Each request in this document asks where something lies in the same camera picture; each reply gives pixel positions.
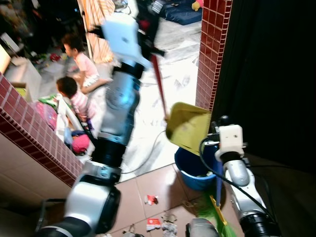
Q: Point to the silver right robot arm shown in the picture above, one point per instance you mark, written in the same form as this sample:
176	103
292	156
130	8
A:
239	175

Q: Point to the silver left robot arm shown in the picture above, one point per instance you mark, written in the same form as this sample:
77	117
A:
118	106

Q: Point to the dark blue mattress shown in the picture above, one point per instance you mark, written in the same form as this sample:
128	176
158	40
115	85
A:
180	12

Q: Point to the orange striped curtain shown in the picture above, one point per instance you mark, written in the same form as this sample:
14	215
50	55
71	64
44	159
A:
98	29

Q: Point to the blue plastic bucket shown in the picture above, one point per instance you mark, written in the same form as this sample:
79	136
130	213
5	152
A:
190	173

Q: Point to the child in pink shirt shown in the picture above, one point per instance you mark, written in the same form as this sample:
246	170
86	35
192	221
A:
85	64

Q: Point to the child in striped shirt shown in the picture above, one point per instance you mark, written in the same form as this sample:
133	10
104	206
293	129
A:
79	101

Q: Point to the red white wrapper scrap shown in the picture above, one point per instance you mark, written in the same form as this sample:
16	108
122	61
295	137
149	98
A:
153	223
151	200

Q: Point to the grey robot leg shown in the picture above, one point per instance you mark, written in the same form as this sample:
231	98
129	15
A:
201	229

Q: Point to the crumpled grey paper scrap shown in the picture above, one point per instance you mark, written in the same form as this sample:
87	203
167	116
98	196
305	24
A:
169	229

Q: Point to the pink bag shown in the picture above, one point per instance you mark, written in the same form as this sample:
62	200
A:
80	144

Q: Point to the cardboard box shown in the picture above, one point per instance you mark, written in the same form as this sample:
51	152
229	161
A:
22	74

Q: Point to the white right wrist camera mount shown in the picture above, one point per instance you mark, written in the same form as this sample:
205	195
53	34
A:
231	139

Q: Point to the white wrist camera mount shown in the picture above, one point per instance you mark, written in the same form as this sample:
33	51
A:
231	139
123	37

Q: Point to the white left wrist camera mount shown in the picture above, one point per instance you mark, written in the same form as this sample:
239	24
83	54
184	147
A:
123	37

